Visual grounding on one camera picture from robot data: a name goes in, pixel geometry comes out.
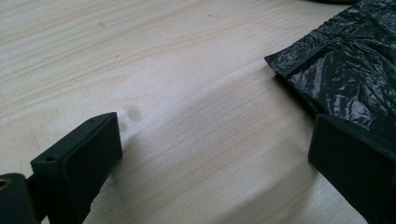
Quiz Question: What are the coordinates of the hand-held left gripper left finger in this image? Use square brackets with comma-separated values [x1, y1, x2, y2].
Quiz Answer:
[30, 111, 123, 224]

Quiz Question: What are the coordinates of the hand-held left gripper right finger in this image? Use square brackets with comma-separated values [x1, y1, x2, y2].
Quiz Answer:
[307, 113, 396, 224]

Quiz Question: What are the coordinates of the black plastic garbage bag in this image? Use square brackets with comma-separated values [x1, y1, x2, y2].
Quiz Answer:
[264, 0, 396, 150]

